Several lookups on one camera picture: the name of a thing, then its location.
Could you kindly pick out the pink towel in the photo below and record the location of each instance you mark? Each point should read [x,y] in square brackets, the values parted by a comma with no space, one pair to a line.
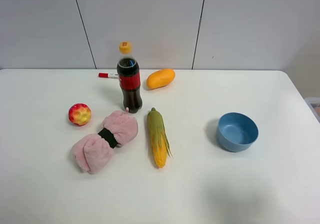
[94,151]

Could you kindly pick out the yellow mango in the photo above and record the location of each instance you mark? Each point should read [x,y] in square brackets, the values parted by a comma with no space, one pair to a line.
[160,78]

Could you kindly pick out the corn cob with husk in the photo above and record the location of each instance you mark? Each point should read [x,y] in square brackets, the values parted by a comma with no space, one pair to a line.
[158,138]

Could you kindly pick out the cola bottle yellow cap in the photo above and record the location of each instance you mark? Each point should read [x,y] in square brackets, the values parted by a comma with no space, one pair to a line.
[129,78]

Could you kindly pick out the red white marker pen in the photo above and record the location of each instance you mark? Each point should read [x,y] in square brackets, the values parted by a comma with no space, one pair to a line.
[108,75]

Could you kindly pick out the blue plastic bowl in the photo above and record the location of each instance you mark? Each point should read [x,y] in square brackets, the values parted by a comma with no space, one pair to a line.
[236,132]

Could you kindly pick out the red yellow apple toy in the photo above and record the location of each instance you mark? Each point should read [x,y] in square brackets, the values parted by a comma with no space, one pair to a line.
[79,114]

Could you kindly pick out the translucent storage box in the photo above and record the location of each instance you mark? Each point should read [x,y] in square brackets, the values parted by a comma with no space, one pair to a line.
[314,104]

